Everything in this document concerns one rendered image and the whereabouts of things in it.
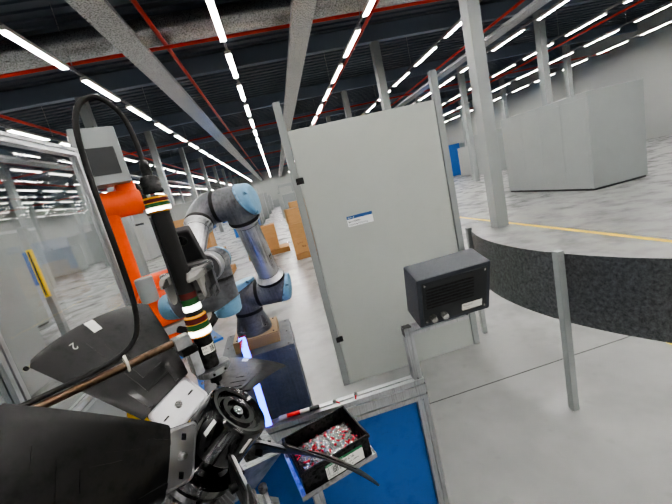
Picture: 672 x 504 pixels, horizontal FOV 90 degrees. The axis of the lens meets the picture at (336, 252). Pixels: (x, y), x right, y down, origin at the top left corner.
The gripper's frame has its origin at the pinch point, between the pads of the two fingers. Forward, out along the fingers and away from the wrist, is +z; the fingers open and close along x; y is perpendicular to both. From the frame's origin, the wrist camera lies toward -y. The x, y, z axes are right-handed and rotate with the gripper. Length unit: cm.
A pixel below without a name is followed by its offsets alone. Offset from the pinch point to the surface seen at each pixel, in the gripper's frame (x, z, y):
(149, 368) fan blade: 9.9, 0.3, 15.5
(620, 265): -165, -71, 56
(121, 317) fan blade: 16.3, -8.6, 6.3
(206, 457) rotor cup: 0.0, 12.0, 28.9
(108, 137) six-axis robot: 156, -359, -122
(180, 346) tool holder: 2.8, 1.0, 12.6
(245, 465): -0.6, -2.0, 43.5
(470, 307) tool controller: -74, -39, 40
